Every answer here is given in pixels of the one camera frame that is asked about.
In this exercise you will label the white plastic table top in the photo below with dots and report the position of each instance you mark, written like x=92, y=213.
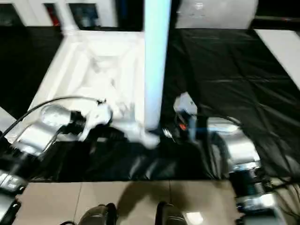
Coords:
x=70, y=70

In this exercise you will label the white plastic table leg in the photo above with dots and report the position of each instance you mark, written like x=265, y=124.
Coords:
x=5, y=117
x=66, y=16
x=154, y=58

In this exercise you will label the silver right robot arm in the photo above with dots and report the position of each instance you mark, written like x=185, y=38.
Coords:
x=239, y=145

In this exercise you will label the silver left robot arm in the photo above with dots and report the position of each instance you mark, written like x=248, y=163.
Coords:
x=35, y=138

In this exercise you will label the black table mat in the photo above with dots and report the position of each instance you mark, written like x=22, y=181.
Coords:
x=234, y=70

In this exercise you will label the dark right robot foot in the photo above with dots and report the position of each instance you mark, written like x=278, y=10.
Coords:
x=171, y=214

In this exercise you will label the dark robot foot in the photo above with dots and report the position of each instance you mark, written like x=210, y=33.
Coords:
x=171, y=214
x=98, y=214

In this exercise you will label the dark left robot foot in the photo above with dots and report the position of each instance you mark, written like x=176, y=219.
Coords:
x=98, y=214

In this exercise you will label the glossy black box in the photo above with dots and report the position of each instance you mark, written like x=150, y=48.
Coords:
x=131, y=14

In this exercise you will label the white flat board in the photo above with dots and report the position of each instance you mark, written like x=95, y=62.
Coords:
x=281, y=47

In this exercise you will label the white cabinet with glass doors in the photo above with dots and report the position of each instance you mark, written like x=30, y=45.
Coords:
x=30, y=14

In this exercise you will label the black monitor with red logo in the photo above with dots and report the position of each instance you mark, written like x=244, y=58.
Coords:
x=276, y=9

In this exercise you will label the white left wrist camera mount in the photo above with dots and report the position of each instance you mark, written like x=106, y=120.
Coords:
x=98, y=114

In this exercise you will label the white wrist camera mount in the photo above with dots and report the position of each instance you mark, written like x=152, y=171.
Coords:
x=185, y=103
x=98, y=114

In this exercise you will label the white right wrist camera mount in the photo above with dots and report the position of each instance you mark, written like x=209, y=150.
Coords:
x=185, y=103

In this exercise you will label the white panel with round mount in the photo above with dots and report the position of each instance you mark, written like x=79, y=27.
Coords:
x=222, y=16

